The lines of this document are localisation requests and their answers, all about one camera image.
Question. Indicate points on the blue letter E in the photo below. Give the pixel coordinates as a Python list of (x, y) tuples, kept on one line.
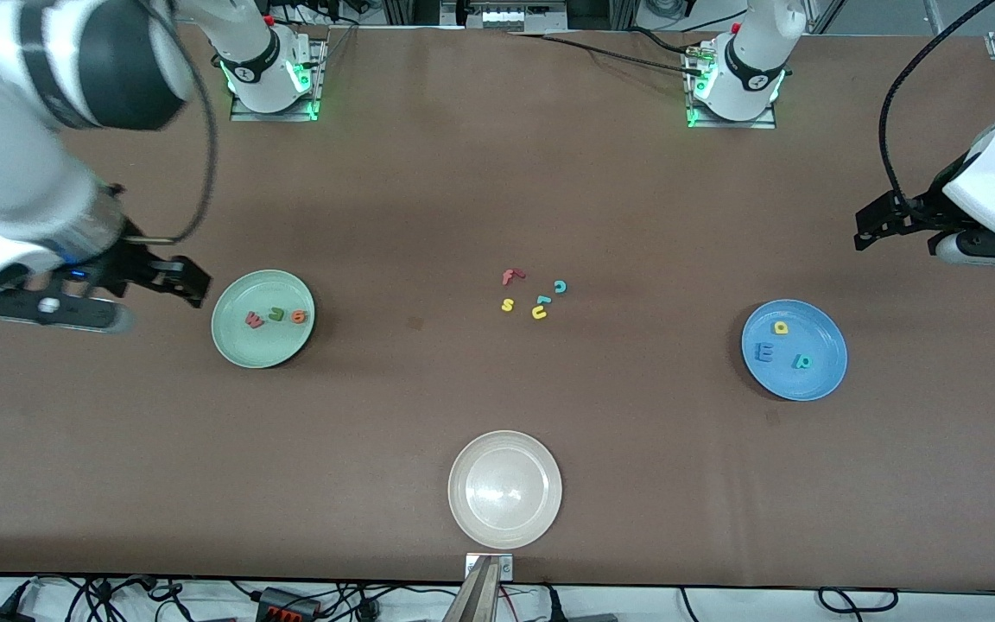
[(763, 352)]

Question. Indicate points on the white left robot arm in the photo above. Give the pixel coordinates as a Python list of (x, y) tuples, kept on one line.
[(757, 60)]

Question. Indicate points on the green plate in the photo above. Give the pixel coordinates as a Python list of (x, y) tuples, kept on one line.
[(264, 350)]

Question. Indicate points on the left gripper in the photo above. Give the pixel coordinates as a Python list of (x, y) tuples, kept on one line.
[(919, 214)]

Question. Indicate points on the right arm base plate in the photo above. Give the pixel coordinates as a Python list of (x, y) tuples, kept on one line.
[(314, 86)]

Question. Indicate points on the blue plate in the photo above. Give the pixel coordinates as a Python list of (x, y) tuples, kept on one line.
[(808, 380)]

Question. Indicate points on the pink letter W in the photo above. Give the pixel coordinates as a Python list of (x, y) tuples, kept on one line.
[(254, 320)]

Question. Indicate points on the grey control box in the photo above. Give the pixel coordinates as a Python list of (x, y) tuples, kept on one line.
[(502, 15)]

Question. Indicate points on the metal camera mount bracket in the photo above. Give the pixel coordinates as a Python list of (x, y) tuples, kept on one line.
[(506, 566)]

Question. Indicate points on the teal letter d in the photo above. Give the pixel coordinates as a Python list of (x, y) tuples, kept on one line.
[(801, 361)]

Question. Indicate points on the beige plate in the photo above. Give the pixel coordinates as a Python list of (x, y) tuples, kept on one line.
[(504, 489)]

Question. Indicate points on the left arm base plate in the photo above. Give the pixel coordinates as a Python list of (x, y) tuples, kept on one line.
[(696, 123)]

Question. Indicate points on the red letter f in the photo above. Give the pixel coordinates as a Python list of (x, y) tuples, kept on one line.
[(511, 276)]

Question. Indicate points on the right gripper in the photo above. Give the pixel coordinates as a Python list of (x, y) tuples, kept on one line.
[(129, 262)]

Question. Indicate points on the metal camera mount pole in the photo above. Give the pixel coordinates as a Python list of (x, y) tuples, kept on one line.
[(476, 600)]

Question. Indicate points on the black power strip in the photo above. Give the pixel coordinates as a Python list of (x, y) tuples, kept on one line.
[(286, 605)]

